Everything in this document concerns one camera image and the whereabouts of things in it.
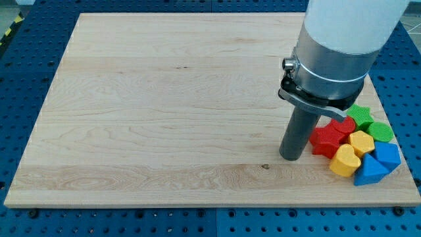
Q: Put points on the yellow hexagon block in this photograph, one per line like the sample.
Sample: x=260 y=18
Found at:
x=362 y=143

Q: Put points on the blue pentagon block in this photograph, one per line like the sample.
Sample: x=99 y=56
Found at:
x=387 y=154

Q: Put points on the light wooden board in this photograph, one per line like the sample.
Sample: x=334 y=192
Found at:
x=179 y=110

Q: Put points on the green cylinder block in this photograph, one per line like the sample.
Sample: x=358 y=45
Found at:
x=380 y=132

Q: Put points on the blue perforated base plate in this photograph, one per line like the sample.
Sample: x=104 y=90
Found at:
x=31 y=54

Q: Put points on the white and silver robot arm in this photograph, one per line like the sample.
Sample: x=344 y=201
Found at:
x=337 y=45

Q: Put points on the red star block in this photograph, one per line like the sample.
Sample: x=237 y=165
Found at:
x=326 y=141

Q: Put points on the green star block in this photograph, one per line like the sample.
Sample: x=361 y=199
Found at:
x=361 y=117

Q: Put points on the blue triangle block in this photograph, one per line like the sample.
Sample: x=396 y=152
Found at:
x=370 y=172

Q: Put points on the yellow heart block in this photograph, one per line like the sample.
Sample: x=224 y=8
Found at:
x=345 y=162

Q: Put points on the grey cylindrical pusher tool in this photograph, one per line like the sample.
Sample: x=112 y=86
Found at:
x=297 y=134

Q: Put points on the red cylinder block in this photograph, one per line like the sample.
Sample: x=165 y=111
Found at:
x=346 y=127

